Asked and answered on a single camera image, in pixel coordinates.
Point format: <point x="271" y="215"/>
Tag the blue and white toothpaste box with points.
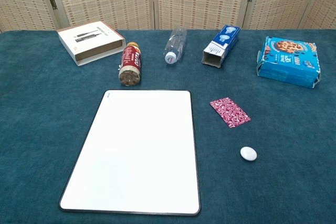
<point x="221" y="45"/>

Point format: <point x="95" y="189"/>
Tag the red patterned card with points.
<point x="230" y="112"/>

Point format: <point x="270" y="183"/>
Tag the white and brown product box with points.
<point x="89" y="41"/>

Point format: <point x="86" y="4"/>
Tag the clear plastic water bottle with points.
<point x="175" y="45"/>

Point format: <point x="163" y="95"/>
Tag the white board with black rim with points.
<point x="136" y="153"/>

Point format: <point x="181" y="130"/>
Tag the red labelled drink bottle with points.
<point x="130" y="64"/>

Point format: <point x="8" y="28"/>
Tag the blue chocolate chip cookie box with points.
<point x="288" y="62"/>

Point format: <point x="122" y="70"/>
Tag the teal table cloth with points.
<point x="36" y="129"/>

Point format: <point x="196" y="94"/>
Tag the white oval pebble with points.
<point x="248" y="153"/>

